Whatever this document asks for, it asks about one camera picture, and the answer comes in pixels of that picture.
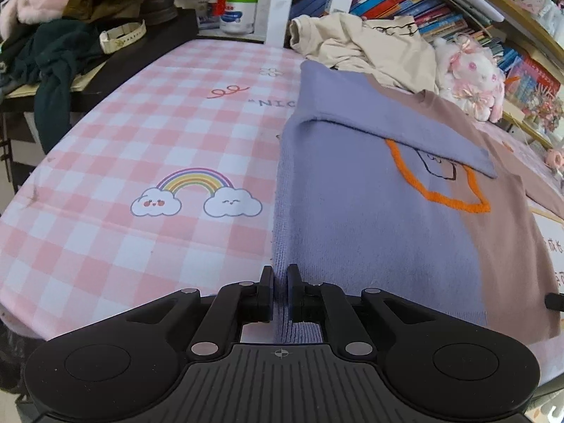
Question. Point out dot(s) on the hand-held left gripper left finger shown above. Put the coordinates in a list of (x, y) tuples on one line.
[(267, 293)]

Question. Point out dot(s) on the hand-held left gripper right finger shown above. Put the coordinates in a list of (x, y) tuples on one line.
[(294, 293)]

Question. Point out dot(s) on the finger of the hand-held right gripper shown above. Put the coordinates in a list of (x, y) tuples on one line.
[(555, 302)]

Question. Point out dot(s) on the purple and brown sweater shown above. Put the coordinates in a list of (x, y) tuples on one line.
[(352, 211)]

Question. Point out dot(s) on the small pink plush toy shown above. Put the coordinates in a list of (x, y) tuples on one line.
[(556, 158)]

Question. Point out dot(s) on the beaded flower ornament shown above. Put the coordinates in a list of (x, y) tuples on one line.
[(546, 112)]

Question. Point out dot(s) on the pink checked cartoon mat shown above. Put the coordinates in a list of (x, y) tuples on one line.
[(132, 141)]

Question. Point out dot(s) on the row of red books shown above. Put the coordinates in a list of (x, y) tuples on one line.
[(535, 77)]

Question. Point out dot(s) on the white pink plush rabbit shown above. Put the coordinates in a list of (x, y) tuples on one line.
[(480, 75)]

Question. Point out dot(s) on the cream printed garment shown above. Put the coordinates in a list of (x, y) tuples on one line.
[(348, 39)]

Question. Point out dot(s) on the wooden shelf board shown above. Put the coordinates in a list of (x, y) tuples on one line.
[(528, 26)]

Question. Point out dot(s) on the white can with green lid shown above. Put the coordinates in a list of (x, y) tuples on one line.
[(238, 15)]

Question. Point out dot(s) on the white shelf upright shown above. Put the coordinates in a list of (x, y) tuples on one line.
[(280, 4)]

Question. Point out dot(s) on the white wrist watch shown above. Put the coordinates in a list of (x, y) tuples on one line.
[(119, 37)]

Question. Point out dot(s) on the dark green garment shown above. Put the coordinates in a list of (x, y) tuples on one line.
[(57, 66)]

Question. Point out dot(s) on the pink fluffy garment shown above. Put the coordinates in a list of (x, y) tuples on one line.
[(31, 4)]

